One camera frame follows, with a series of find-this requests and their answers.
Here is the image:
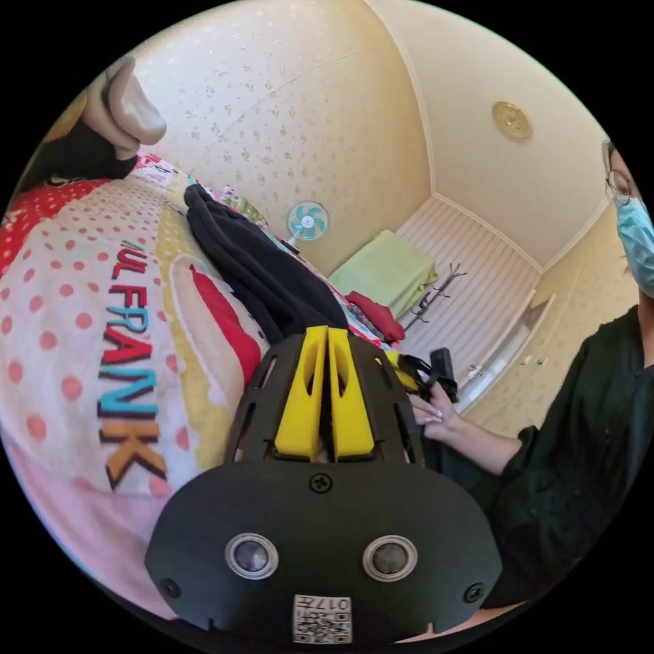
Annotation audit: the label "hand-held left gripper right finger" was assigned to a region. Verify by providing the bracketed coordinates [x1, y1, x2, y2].
[328, 327, 375, 463]

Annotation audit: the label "round gold ceiling lamp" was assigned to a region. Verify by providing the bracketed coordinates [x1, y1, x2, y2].
[492, 101, 534, 140]

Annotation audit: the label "person's right hand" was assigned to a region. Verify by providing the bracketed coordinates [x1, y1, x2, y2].
[408, 379, 463, 441]

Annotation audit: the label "bed with printed quilt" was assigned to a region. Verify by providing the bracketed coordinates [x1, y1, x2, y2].
[0, 152, 409, 622]

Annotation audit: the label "black thermal pants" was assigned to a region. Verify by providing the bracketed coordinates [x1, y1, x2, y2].
[183, 183, 352, 346]

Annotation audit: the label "green folded blanket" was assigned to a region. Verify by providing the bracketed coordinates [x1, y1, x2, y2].
[327, 229, 439, 319]

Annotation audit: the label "pile of clothes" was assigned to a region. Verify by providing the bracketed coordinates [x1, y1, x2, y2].
[20, 56, 168, 188]

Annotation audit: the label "person's right forearm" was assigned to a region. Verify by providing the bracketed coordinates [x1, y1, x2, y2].
[449, 414, 523, 477]

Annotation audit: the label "black coat rack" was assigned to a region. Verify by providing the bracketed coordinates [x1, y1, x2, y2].
[403, 262, 469, 325]

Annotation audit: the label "small white and teal fan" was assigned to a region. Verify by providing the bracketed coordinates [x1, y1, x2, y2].
[283, 200, 330, 252]

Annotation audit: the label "red garment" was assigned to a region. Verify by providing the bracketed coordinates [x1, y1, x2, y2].
[345, 291, 406, 342]

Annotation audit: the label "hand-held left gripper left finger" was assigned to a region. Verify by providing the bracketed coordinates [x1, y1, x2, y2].
[274, 325, 328, 463]

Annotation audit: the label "person's body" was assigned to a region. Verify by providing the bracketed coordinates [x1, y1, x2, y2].
[424, 138, 654, 610]

